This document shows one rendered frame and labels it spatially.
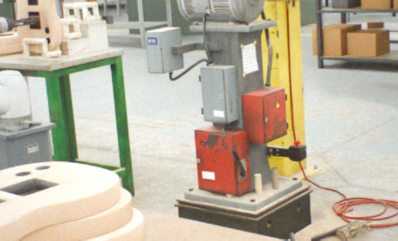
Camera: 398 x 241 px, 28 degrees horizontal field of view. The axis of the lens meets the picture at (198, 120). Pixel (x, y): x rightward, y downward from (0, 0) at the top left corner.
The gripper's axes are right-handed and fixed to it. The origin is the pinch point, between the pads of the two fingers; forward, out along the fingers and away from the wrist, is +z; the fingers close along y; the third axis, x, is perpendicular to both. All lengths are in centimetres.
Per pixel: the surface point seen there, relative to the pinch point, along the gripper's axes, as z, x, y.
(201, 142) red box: 4, -59, 115
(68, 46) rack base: 11.1, -15.5, 13.7
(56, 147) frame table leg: -13, -68, 24
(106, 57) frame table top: 28.8, -24.4, 24.9
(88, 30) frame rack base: 27.5, -8.6, 13.8
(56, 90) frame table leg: -10.5, -36.2, 25.5
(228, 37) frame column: 16, -9, 126
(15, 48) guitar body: 9.8, -18.1, -33.3
